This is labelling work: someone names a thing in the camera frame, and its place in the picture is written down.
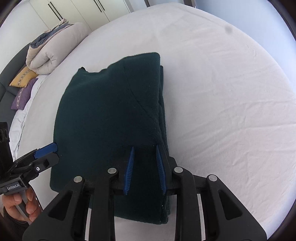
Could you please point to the rolled beige duvet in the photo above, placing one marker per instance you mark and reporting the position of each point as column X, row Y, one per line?
column 49, row 49

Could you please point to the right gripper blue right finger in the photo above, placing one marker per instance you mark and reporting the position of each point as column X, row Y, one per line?
column 161, row 170

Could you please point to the yellow pillow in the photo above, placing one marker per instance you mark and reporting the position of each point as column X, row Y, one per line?
column 23, row 78

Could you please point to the white wardrobe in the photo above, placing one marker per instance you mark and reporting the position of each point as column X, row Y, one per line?
column 94, row 13

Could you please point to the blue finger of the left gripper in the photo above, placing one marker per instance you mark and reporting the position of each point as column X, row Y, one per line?
column 50, row 148

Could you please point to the white fluffy blanket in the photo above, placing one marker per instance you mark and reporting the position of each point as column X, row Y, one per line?
column 19, row 119

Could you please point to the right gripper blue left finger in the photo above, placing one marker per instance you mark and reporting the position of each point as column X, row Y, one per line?
column 128, row 172

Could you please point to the purple pillow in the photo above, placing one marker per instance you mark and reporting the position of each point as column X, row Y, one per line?
column 23, row 96

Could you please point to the white bed sheet mattress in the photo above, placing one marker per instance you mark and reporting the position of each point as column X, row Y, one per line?
column 230, row 108

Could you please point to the left hand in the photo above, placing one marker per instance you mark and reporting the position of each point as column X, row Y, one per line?
column 33, row 209

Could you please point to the dark green knit sweater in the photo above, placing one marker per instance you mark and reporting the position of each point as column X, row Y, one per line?
column 101, row 116

